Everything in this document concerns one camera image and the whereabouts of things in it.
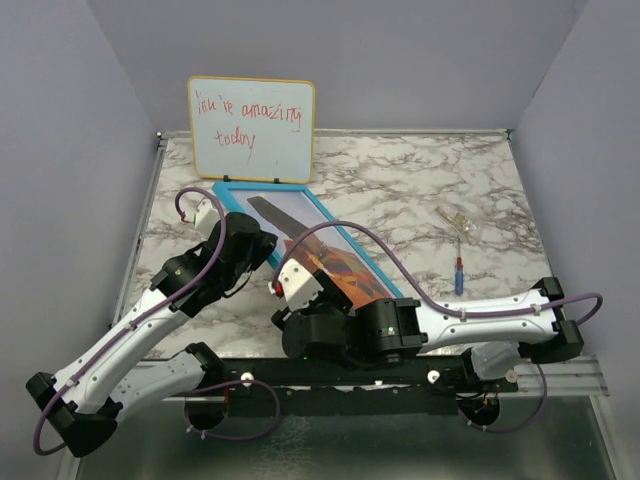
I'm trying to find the blue picture frame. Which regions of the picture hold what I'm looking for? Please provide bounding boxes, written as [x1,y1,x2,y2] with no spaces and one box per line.
[212,182,402,307]

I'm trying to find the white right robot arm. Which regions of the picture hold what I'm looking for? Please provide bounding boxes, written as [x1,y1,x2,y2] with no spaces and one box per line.
[271,278,584,391]

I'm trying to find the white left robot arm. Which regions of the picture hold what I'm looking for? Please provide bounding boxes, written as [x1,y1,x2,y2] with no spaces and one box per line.
[26,212,277,458]

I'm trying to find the black whiteboard stand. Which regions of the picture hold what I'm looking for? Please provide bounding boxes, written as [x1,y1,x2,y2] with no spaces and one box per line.
[222,175,282,184]

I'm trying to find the white dry-erase board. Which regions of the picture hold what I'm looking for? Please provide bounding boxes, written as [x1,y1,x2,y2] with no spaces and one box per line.
[187,76,316,184]

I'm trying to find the blue red screwdriver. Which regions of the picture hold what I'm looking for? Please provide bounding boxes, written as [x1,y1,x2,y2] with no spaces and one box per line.
[454,237,464,296]

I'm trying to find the clear bag of hardware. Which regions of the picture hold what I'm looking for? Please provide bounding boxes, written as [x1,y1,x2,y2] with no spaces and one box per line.
[434,206,480,245]

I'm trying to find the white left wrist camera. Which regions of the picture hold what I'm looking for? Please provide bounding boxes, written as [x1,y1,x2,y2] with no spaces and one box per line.
[193,198,220,236]

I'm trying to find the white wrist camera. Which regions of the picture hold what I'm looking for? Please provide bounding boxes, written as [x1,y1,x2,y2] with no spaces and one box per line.
[276,259,323,311]
[193,198,220,236]

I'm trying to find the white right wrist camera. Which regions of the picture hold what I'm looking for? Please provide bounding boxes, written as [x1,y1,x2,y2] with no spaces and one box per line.
[276,259,323,311]

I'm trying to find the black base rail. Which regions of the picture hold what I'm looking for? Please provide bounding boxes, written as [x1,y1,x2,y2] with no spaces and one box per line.
[99,349,521,417]

